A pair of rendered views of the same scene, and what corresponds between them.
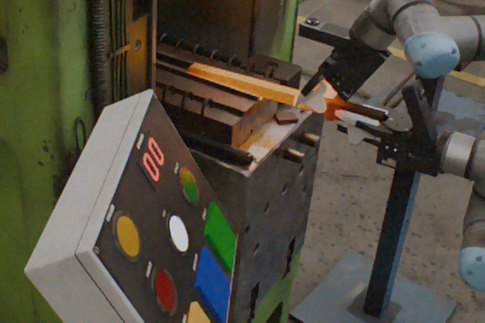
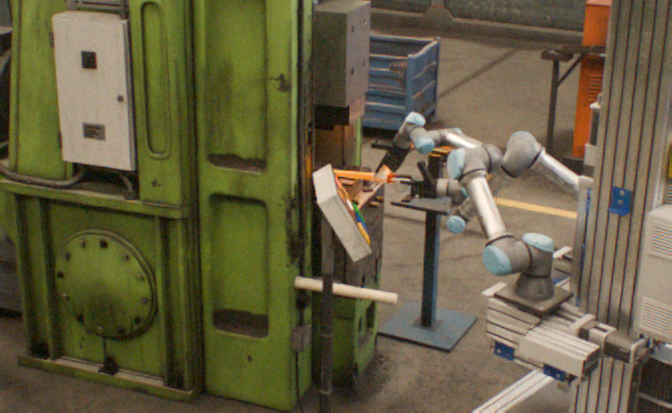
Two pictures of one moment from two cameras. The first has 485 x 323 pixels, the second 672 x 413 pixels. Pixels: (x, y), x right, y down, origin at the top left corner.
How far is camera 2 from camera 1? 3.27 m
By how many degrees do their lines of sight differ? 11
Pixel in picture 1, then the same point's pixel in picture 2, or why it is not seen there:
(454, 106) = not seen: hidden behind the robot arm
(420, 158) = (428, 192)
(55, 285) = (327, 207)
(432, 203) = (459, 273)
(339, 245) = (401, 300)
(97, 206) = (332, 188)
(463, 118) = not seen: hidden behind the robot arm
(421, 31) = (419, 137)
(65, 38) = (292, 152)
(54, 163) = (286, 203)
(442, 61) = (428, 146)
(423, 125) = (427, 177)
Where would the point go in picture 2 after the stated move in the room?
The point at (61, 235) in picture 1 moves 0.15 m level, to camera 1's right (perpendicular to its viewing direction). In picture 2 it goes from (324, 195) to (364, 194)
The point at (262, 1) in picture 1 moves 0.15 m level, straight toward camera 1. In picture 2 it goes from (346, 139) to (350, 149)
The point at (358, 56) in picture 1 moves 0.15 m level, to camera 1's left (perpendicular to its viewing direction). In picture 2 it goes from (397, 153) to (363, 154)
